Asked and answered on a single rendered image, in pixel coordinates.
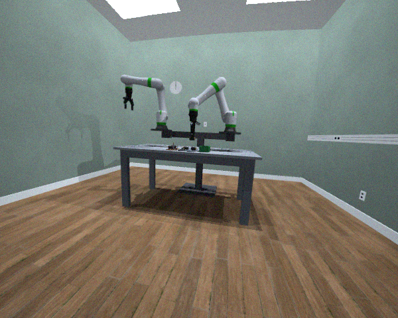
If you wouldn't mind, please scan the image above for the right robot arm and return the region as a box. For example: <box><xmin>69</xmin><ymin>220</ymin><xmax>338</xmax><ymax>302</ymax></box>
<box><xmin>120</xmin><ymin>75</ymin><xmax>168</xmax><ymax>129</ymax></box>

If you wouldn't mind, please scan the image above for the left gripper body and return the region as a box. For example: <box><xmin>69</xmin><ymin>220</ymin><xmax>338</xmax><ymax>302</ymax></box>
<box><xmin>190</xmin><ymin>116</ymin><xmax>197</xmax><ymax>126</ymax></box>

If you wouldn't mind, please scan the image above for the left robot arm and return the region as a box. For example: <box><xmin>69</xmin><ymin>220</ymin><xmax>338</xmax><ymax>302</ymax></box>
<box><xmin>188</xmin><ymin>77</ymin><xmax>237</xmax><ymax>132</ymax></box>

